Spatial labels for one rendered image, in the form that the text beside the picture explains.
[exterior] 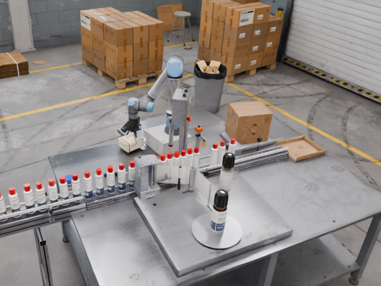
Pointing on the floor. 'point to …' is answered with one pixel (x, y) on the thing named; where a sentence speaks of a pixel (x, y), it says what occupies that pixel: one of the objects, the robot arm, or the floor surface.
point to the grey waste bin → (208, 93)
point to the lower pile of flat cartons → (13, 64)
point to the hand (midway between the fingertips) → (131, 140)
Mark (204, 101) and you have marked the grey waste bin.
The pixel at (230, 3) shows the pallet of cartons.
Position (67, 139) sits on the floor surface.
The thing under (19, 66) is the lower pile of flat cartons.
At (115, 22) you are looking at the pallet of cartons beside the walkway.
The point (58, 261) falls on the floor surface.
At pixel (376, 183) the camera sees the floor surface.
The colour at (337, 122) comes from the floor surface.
